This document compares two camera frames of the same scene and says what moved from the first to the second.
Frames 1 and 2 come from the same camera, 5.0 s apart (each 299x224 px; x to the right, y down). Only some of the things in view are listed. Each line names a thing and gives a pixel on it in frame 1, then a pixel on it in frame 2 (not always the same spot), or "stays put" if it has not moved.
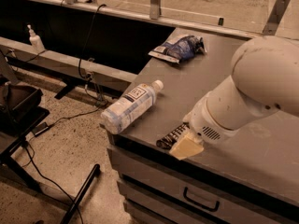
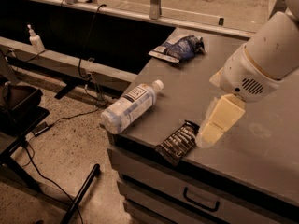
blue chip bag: x=182 y=49 stays put
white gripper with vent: x=203 y=124 -> x=246 y=75
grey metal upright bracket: x=154 y=2 stays put
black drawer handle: x=210 y=208 stays put
